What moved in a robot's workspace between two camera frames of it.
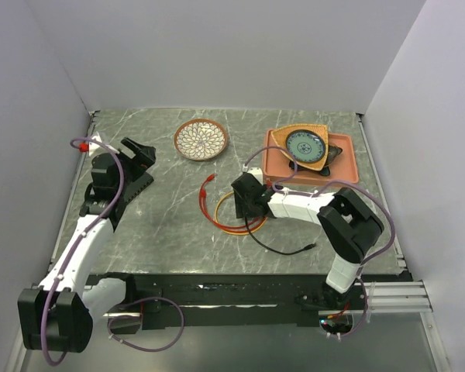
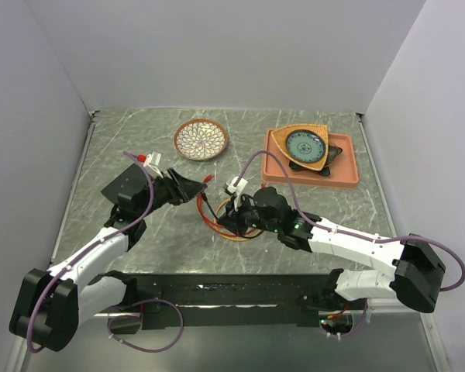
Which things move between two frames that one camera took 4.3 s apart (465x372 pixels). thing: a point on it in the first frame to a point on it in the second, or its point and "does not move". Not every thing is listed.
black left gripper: (143, 159) to (183, 190)
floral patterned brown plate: (201, 139) does not move
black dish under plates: (332, 151) does not move
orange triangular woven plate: (283, 133) does not move
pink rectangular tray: (342, 167) does not move
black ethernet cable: (273, 249) to (213, 212)
